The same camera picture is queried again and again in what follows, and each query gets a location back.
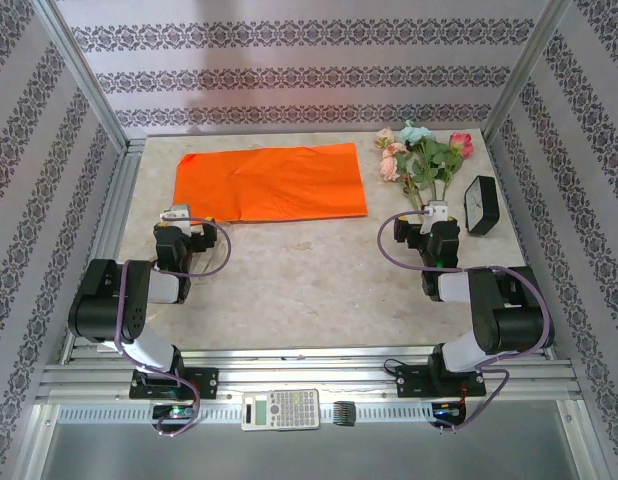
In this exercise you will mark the left aluminium corner post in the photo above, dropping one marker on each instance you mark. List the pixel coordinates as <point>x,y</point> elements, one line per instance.
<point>79,70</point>

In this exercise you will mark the peach fake flower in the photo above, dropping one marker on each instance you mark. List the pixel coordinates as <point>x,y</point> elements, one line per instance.
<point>389,167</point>

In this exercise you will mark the aluminium corner post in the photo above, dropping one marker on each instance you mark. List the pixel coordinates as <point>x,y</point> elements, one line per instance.
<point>79,70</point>
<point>524,70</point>

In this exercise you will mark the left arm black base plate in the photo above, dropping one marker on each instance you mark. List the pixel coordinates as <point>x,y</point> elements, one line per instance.
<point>204,382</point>

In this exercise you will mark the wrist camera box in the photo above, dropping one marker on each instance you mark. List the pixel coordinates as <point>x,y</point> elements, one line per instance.
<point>175,212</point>
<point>435,210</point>

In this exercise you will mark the light blue fake flower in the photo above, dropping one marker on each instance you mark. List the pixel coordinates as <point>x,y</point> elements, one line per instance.
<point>414,134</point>

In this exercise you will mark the right aluminium corner post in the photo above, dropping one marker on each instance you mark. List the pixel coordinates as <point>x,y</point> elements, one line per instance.
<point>524,70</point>

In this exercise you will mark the grey calculator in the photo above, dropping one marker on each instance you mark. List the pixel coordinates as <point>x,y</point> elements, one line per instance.
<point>289,410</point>

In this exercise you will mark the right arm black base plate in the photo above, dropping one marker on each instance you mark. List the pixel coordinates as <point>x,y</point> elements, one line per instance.
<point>414,382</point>

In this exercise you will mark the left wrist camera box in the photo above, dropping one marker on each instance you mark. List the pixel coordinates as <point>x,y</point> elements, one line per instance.
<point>175,212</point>

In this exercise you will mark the aluminium side rail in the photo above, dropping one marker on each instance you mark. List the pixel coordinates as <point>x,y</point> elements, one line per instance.
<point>519,235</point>
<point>114,225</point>

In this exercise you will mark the right aluminium side rail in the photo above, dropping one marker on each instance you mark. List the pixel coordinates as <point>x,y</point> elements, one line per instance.
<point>519,235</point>

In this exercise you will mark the left controller board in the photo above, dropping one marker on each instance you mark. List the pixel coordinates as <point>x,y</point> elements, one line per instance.
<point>174,412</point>

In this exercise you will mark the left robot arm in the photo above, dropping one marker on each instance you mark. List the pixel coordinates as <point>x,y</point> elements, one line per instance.
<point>109,310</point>

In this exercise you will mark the controller board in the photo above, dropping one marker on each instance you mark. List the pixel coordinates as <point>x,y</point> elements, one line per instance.
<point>448,413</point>
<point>174,412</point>

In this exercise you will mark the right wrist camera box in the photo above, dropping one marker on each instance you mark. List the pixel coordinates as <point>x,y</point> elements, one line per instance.
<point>435,210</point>

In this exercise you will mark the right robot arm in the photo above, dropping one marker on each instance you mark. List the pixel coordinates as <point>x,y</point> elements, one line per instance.
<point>514,320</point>

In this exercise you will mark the black alarm clock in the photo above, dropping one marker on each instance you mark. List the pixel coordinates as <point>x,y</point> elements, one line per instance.
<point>481,205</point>

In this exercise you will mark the aluminium front frame rail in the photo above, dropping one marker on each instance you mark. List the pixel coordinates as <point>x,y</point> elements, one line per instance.
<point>299,372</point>

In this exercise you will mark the left aluminium side rail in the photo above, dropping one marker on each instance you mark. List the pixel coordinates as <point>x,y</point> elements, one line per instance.
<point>114,225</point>

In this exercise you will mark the right controller board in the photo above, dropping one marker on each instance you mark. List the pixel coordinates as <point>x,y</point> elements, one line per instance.
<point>448,413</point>

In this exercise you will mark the orange wrapping paper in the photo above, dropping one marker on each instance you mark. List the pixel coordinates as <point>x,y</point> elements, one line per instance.
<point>269,180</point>

